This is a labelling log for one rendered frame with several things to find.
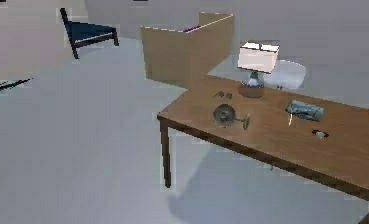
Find grey wine glass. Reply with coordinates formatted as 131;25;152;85
212;103;251;131

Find small dark keys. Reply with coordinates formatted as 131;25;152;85
213;90;234;101

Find tan cardboard box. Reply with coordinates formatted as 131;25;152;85
139;11;235;90

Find purple item in box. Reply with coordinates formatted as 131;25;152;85
183;24;202;33

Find white shade table lamp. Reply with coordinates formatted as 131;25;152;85
237;41;281;99

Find brown wooden table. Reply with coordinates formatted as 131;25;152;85
156;74;369;224

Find white round chair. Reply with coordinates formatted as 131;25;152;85
264;59;307;91

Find dark blue chair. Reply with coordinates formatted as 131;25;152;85
59;7;120;60

